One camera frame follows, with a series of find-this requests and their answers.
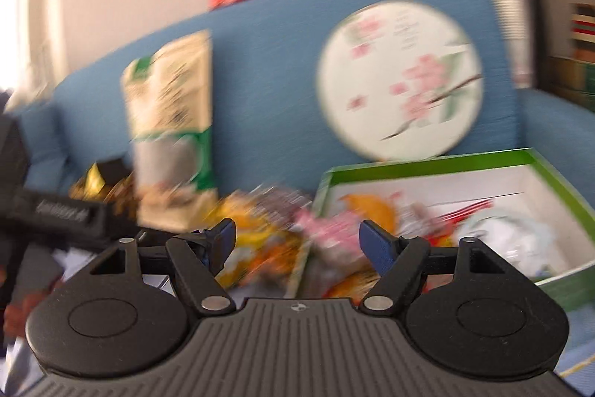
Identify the blue sofa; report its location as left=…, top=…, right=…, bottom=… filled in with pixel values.
left=9, top=0, right=595, bottom=384

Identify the white crumpled packet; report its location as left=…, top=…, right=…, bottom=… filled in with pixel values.
left=458, top=211, right=565, bottom=279

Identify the pink floral snack packet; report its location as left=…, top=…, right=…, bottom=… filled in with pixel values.
left=295, top=208, right=368, bottom=268

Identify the dark shelf unit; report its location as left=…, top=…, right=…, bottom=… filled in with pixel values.
left=516, top=0, right=595, bottom=112

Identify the striped item on shelf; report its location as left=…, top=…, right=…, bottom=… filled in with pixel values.
left=569, top=3, right=595, bottom=50

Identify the pile of snack packets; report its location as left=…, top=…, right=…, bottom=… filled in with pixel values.
left=70, top=160, right=317, bottom=291

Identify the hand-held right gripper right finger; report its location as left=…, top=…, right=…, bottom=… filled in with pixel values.
left=359, top=220, right=505, bottom=317

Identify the beige green snack bag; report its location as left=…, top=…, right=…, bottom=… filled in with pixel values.
left=121, top=29, right=219, bottom=228

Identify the green cardboard box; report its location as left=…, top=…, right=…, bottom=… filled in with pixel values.
left=286, top=148, right=595, bottom=311

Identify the orange snack packet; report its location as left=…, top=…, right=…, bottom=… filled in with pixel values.
left=341, top=191, right=398, bottom=235

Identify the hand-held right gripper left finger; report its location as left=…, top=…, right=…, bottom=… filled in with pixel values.
left=89, top=218, right=237, bottom=317

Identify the yellow black packet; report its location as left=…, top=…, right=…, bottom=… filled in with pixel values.
left=70, top=160, right=136, bottom=205

